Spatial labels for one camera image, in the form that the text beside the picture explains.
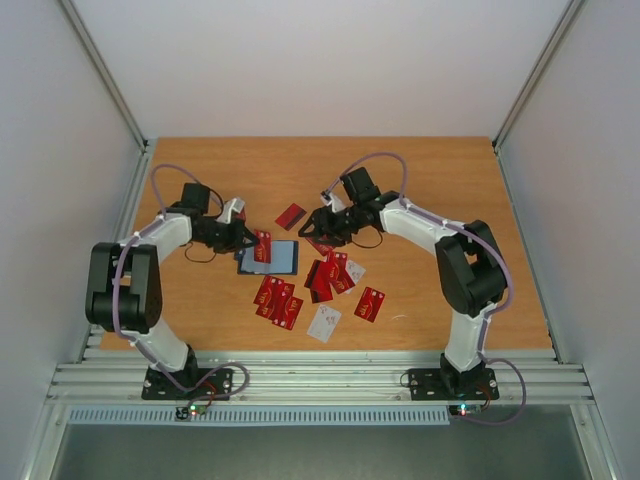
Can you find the right controller board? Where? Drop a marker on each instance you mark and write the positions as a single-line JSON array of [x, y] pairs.
[[466, 410]]

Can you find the grey slotted cable duct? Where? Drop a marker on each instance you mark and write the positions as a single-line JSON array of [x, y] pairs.
[[263, 416]]

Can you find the controller board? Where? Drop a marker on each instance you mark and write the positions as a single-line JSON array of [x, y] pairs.
[[466, 410], [191, 412]]

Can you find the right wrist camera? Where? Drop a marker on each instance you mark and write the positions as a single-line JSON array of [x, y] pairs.
[[332, 201]]

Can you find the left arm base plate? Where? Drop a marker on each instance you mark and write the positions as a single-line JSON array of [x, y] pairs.
[[215, 385]]

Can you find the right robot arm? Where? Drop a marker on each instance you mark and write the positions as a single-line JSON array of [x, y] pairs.
[[472, 272]]

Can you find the left controller board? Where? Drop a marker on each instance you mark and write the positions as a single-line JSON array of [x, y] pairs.
[[191, 412]]

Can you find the red card magnetic stripe back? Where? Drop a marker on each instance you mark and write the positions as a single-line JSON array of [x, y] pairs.
[[290, 216]]

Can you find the aluminium rail frame front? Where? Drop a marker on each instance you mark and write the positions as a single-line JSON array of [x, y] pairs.
[[320, 377]]

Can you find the white card bottom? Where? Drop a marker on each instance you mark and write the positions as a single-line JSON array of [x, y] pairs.
[[324, 323]]

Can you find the red stripe card lower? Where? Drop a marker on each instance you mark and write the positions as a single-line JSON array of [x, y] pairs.
[[322, 295]]

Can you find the right aluminium corner post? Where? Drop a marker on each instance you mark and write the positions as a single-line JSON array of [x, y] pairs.
[[543, 61]]

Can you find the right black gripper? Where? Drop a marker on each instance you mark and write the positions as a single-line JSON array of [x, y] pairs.
[[320, 223]]

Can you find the white card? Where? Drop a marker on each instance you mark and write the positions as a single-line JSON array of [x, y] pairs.
[[324, 323], [355, 271]]

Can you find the red VIP card right stack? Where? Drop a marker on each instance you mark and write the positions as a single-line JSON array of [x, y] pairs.
[[263, 250]]

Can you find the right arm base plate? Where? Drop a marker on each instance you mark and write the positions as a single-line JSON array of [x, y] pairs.
[[431, 384]]

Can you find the blue leather card holder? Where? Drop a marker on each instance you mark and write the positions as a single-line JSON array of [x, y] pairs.
[[284, 260]]

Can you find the dark red stripe card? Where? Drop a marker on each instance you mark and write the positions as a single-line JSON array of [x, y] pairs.
[[319, 276]]

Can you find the white card under stack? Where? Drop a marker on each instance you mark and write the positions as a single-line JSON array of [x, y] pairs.
[[355, 271]]

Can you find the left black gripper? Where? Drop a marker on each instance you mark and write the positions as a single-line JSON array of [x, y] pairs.
[[236, 240]]

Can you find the left aluminium corner post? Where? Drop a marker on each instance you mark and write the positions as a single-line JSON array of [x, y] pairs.
[[90, 47]]

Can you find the aluminium corner post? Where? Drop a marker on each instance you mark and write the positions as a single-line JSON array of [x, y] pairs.
[[543, 61], [90, 47]]

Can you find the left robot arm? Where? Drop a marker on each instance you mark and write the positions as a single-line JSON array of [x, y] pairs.
[[124, 292]]

